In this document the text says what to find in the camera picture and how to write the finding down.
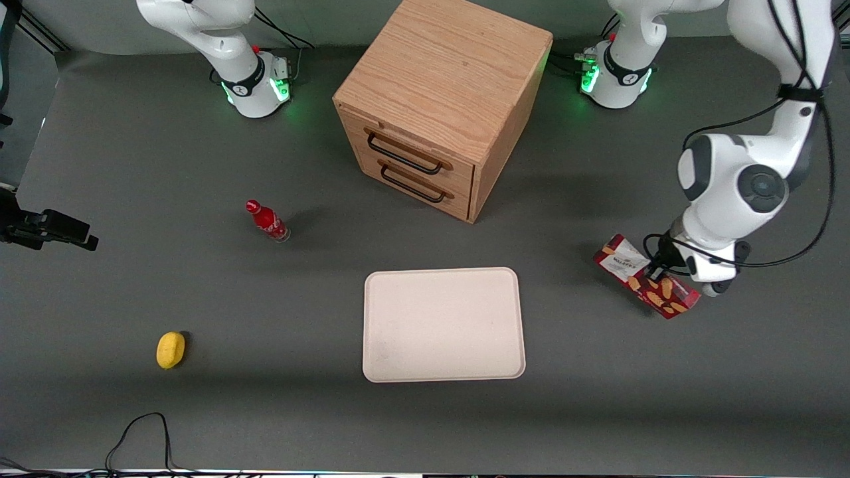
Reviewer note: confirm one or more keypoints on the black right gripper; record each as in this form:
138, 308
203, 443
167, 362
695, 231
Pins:
8, 209

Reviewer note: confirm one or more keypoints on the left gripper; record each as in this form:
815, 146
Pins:
665, 260

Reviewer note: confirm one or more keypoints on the red cola bottle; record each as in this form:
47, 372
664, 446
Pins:
267, 220

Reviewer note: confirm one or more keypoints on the white rectangular tray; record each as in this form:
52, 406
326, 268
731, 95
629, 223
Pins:
431, 325

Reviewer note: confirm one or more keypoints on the yellow lemon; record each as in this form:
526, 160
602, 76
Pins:
170, 350

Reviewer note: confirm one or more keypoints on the wooden drawer cabinet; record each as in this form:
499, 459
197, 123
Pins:
445, 66

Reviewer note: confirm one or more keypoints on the red cookie box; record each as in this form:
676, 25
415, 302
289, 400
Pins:
617, 260

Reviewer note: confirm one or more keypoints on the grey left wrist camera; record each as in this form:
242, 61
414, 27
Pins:
716, 289

